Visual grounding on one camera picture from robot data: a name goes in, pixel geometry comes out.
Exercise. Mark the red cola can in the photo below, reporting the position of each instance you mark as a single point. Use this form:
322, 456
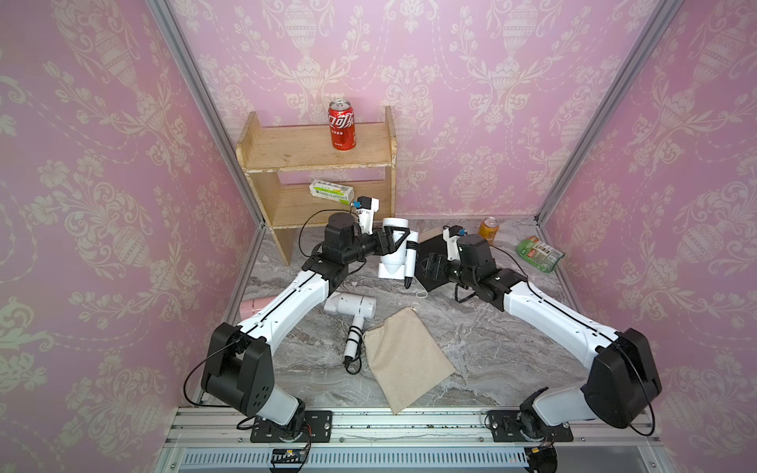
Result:
342, 125

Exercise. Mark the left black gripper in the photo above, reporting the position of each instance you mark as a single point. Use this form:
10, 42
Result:
389, 246

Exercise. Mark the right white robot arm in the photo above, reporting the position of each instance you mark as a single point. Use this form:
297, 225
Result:
623, 380

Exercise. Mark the orange drink can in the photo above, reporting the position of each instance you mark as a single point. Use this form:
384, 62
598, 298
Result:
488, 229

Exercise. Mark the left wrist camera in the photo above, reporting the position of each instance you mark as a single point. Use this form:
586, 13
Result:
366, 208

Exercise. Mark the white green small box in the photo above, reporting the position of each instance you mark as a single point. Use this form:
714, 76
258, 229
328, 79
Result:
343, 194

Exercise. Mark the black drawstring pouch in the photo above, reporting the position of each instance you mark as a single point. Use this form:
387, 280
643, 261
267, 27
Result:
433, 270

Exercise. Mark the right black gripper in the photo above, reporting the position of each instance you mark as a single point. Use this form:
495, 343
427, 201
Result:
447, 265

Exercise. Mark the beige linen drawstring bag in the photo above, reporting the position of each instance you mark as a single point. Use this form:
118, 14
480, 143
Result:
405, 359

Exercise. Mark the white hair dryer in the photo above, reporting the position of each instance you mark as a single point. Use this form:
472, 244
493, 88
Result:
359, 309
399, 262

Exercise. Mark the pink hair dryer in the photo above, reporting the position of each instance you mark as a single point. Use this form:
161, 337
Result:
250, 308

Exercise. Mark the aluminium front rail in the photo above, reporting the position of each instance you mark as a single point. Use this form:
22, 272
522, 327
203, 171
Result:
441, 439

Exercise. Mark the green snack packet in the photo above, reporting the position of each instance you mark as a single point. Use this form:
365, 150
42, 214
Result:
540, 255

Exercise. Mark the wooden two-tier shelf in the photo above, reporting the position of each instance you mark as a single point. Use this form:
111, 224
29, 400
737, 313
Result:
264, 153

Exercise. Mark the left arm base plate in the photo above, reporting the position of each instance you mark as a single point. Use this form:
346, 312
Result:
311, 425

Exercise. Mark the beige pouch under black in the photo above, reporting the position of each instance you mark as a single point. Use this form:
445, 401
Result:
430, 234

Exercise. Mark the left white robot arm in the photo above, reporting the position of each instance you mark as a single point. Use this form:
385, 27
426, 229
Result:
238, 369

